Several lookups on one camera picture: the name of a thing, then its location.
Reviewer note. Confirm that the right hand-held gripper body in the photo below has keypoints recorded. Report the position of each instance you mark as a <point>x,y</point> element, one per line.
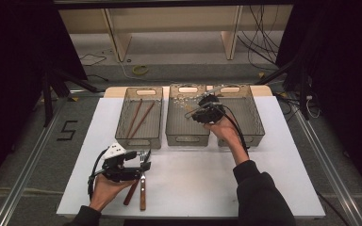
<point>212,114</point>

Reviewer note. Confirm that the black curtain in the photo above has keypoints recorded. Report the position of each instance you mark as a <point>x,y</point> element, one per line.
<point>9,78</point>
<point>348,78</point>

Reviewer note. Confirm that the smoky transparent plastic bin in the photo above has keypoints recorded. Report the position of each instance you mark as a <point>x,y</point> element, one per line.
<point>141,119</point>
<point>182,128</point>
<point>248,109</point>

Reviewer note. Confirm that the black metal stand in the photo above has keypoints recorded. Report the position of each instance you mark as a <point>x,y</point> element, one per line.
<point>47,103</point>
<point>303,94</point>

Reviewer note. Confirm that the aluminium floor rail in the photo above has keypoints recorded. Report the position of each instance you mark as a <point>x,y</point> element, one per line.
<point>333,166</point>
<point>28,163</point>

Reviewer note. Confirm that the person's right hand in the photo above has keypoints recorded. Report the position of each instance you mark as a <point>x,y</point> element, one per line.
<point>226,132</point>

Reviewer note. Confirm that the person's left hand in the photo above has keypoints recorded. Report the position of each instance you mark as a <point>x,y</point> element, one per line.
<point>106,190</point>

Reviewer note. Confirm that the white table cover sheet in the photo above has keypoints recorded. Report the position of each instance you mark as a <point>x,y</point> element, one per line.
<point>185,188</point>

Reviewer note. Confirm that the light wooden shelf unit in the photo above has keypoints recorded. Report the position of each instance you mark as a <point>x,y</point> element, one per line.
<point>122,40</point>

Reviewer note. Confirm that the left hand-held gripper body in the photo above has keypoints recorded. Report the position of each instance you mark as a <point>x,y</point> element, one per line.
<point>116,169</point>

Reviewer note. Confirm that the yellow tape roll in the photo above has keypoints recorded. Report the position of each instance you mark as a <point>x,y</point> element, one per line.
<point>140,70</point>

